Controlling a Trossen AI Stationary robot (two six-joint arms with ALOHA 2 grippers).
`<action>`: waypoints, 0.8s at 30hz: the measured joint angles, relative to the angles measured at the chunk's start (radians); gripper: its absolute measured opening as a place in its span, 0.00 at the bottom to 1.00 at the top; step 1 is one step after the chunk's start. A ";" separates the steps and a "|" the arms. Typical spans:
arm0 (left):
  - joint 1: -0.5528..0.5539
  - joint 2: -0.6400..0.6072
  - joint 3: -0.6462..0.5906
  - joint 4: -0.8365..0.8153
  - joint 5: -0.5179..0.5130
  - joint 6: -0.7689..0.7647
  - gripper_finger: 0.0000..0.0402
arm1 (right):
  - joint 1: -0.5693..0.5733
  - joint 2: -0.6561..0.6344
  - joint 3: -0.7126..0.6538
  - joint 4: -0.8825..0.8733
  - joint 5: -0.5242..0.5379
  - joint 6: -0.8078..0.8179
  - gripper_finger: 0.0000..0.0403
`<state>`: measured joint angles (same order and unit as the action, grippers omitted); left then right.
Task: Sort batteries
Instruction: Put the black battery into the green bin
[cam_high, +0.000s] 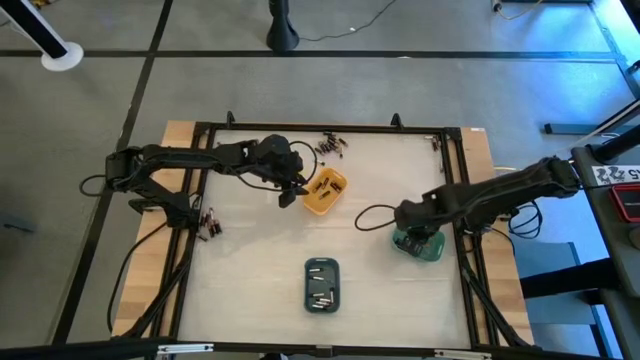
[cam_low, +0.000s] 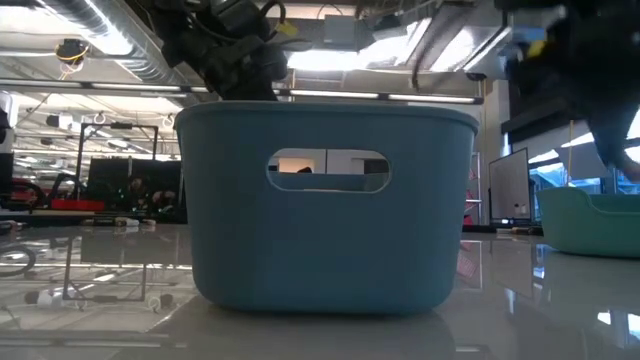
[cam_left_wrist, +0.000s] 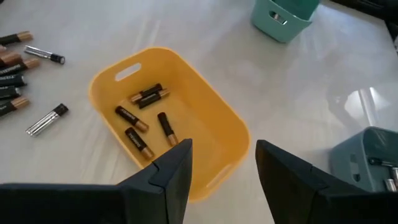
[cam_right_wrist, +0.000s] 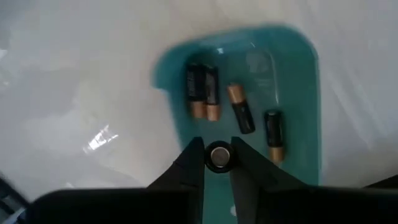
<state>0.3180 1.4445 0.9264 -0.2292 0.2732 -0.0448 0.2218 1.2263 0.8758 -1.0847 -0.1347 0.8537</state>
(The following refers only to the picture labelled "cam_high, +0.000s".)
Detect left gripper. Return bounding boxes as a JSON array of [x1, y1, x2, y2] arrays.
[[239, 144, 311, 210]]

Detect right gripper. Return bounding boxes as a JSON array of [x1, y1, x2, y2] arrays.
[[393, 196, 442, 257]]

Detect mint green plastic bin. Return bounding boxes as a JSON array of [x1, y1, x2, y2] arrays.
[[391, 226, 447, 263]]

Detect yellow plastic bin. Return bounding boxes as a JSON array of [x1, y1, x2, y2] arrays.
[[301, 166, 349, 217]]

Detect dark teal plastic bin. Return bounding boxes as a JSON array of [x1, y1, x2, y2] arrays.
[[303, 256, 342, 315]]

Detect black stand foot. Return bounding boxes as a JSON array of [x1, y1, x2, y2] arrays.
[[265, 0, 301, 53]]

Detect black desk foot bar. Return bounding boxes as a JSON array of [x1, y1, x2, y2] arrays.
[[543, 98, 640, 136]]

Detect grey side table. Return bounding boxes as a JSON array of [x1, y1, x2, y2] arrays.
[[519, 144, 640, 360]]

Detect white printed label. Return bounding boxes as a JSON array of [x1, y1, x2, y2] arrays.
[[591, 164, 640, 187]]

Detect red black device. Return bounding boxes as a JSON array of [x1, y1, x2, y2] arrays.
[[609, 183, 640, 224]]

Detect white lamp base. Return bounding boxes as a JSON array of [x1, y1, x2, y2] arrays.
[[0, 0, 85, 73]]

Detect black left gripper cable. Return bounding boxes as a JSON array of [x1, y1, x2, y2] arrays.
[[234, 140, 319, 194]]

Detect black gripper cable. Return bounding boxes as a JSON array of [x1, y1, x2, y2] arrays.
[[234, 140, 319, 194], [354, 203, 401, 233]]

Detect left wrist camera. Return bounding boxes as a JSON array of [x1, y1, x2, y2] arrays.
[[267, 134, 296, 162]]

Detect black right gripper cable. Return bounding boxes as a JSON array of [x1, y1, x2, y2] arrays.
[[354, 203, 401, 233]]

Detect coiled black right arm cable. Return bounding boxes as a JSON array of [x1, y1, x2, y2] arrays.
[[507, 202, 544, 240]]

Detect yellow floor cable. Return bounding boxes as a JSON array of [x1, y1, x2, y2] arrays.
[[493, 165, 546, 174]]

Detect black floor cable white plug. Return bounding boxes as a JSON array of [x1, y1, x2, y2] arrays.
[[298, 0, 399, 43]]

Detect short black cable loop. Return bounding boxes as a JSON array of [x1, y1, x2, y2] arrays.
[[78, 173, 109, 198]]

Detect long black left arm cable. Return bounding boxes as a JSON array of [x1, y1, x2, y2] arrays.
[[106, 222, 167, 334]]

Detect orange floor cable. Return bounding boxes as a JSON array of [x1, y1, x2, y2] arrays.
[[492, 0, 546, 22]]

